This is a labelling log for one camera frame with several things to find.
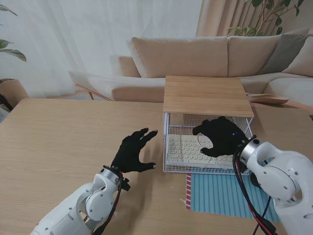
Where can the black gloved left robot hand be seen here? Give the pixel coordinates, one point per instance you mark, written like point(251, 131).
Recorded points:
point(129, 154)

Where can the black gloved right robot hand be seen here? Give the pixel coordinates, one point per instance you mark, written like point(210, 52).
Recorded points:
point(223, 137)

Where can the cream round-key keyboard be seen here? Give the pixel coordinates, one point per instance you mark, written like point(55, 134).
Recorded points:
point(181, 149)

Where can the blue striped red-bordered mouse pad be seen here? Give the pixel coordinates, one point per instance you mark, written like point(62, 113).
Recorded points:
point(215, 193)

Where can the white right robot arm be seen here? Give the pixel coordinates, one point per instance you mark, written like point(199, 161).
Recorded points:
point(281, 176)

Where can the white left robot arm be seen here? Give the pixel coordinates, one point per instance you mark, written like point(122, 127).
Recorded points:
point(80, 210)

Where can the shallow wooden tray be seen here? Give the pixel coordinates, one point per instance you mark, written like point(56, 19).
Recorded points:
point(269, 99)

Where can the white lounge chair wooden legs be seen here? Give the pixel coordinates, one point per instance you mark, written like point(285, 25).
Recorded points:
point(85, 80)

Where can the beige fabric sofa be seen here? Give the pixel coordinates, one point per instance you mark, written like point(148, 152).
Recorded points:
point(183, 56)

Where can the grey sofa cushion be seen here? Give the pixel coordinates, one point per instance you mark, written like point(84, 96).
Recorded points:
point(286, 51)

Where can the light beige sofa cushion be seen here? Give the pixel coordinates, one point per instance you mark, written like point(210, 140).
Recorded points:
point(303, 63)

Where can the tall green leafy plant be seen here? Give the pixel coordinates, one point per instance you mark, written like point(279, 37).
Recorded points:
point(244, 30)

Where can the beige pleated curtain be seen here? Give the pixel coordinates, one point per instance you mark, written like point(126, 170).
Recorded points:
point(215, 19)

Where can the sheer white curtain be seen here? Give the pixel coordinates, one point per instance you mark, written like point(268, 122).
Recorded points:
point(73, 36)

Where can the broad-leaf green plant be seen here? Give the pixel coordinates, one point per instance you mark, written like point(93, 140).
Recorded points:
point(14, 52)

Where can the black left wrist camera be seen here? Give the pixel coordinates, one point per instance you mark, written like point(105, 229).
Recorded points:
point(126, 184)

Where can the wooden-topped tabletop organizer frame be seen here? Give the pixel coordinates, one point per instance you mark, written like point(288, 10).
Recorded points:
point(205, 98)

